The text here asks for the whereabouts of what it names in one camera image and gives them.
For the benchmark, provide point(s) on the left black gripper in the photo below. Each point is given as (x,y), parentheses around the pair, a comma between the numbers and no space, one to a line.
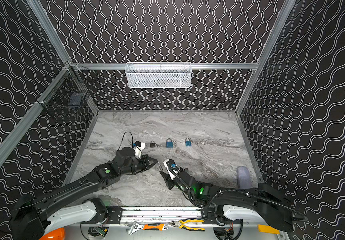
(144,162)

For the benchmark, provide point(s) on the black padlock top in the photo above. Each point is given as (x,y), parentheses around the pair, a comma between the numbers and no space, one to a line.
(153,144)

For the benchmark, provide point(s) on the blue padlock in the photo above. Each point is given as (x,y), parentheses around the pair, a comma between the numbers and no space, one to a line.
(188,142)
(169,143)

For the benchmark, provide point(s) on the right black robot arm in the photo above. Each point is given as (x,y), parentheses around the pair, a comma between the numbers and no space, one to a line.
(271,205)

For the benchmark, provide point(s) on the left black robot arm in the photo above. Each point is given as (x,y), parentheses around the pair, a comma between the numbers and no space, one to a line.
(30,216)

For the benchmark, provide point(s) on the grey oblong pad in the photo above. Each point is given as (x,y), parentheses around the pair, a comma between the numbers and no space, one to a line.
(243,178)

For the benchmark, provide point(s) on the yellow tag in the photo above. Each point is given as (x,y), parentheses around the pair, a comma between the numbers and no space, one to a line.
(267,229)

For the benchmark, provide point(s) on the orange hard hat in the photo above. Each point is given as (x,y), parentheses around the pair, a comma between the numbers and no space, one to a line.
(58,234)

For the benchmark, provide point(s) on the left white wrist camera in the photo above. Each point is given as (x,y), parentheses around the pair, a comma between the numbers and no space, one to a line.
(138,148)

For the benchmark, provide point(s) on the yellow handled pliers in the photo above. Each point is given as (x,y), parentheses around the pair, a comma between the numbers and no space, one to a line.
(193,225)

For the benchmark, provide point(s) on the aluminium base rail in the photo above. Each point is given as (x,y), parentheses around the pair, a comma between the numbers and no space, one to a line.
(124,217)

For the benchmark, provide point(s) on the adjustable wrench orange handle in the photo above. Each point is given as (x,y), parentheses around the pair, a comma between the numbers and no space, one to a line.
(146,227)

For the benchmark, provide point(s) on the white wire basket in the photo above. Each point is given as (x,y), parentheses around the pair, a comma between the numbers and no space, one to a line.
(158,75)

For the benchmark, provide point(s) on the black wire basket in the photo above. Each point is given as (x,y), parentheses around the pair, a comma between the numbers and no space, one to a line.
(70,99)

